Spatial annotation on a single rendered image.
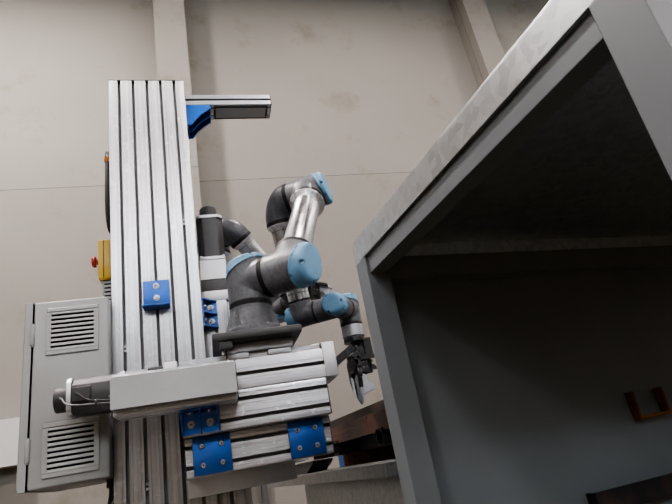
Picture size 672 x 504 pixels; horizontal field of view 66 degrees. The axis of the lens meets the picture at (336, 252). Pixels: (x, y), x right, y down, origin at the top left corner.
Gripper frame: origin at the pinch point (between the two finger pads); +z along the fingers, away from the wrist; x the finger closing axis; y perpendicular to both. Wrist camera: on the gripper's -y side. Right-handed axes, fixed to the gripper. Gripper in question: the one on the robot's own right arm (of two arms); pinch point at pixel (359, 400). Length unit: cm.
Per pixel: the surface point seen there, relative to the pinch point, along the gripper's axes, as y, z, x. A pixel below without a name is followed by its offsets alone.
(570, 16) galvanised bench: -29, -15, -136
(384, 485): 0.7, 25.5, -5.2
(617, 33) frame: -29, -10, -139
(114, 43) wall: -81, -409, 276
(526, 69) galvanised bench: -29, -15, -130
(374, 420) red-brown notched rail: 4.7, 6.7, 2.2
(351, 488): 0.7, 26.0, 23.7
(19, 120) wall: -162, -316, 285
